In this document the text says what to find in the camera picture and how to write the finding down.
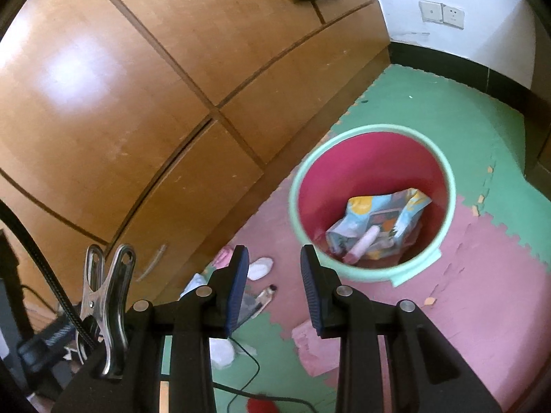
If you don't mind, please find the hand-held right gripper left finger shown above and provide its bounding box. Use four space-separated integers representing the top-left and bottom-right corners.
52 244 251 413

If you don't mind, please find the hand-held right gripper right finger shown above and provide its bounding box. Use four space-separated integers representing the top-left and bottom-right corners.
300 244 502 413

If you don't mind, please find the pink plastic bag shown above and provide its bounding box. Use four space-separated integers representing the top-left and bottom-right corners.
292 320 343 377

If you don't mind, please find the pale pink soft pad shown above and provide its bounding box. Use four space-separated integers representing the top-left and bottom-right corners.
342 226 382 265

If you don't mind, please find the blue printed snack bag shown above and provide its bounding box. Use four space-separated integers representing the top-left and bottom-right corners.
325 187 432 261

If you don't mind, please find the red bucket with green rim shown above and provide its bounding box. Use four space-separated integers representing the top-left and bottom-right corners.
288 124 457 289

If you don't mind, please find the translucent plastic bag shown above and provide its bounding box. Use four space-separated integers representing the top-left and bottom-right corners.
235 293 268 325

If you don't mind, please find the small labelled bottle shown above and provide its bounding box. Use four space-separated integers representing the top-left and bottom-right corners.
254 284 278 310

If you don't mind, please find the pink paper packet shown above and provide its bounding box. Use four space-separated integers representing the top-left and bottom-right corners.
214 245 235 269

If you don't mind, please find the white and green carton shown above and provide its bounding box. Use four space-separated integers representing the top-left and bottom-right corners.
178 272 211 299

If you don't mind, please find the crumpled white plastic bag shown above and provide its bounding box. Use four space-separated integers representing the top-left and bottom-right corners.
209 338 242 370

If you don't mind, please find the metal spring clip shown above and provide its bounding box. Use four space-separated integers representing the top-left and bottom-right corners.
77 244 137 381

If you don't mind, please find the pink foam mat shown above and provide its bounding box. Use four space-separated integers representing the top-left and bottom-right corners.
207 168 551 413

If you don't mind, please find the wooden wardrobe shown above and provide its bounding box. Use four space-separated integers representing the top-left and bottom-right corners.
0 0 392 310

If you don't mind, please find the metal drawer handle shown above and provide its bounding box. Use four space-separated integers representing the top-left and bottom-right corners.
137 243 168 282

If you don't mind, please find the white wall socket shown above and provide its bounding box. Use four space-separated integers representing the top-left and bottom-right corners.
441 4 466 30
419 0 444 23

